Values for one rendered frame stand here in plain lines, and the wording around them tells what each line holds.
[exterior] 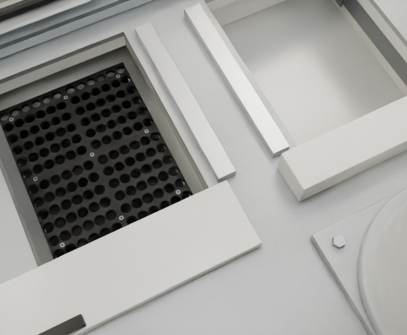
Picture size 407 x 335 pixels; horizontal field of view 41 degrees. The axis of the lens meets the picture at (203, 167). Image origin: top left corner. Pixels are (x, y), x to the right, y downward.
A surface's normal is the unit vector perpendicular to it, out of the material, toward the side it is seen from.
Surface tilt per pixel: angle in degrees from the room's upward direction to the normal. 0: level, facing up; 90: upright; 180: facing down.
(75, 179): 0
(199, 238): 0
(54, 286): 0
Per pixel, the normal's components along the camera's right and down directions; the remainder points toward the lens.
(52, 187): 0.00, -0.42
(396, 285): -0.98, 0.17
